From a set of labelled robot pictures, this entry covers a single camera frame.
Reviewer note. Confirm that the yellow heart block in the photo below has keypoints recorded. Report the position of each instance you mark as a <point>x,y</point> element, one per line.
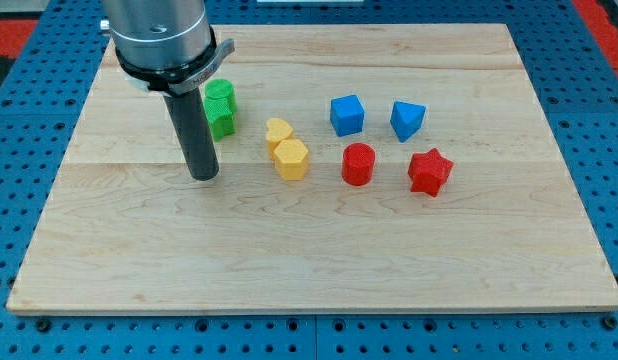
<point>277,130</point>

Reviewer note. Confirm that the blue cube block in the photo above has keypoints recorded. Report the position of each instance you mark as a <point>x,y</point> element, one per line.
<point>347,115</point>

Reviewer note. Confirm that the wooden board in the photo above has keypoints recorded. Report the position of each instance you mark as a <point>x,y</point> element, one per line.
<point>127,231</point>

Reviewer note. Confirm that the red cylinder block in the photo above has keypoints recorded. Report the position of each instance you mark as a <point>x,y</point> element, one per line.
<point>358,164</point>

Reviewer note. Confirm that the green cylinder block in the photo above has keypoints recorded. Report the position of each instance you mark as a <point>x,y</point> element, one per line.
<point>220,89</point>

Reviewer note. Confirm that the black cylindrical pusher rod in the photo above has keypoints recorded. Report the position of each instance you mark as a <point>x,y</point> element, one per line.
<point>191,127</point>

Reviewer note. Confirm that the blue triangle block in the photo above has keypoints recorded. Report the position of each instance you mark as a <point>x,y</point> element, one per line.
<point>406,119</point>

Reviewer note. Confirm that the red star block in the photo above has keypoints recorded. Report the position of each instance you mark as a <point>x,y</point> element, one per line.
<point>429,172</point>

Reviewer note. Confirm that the yellow hexagon block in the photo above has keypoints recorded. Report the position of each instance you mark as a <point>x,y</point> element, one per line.
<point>291,159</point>

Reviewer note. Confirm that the green star block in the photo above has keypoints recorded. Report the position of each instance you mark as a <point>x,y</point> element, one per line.
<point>220,118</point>

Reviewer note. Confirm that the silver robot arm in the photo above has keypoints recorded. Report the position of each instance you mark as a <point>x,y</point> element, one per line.
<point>167,45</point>

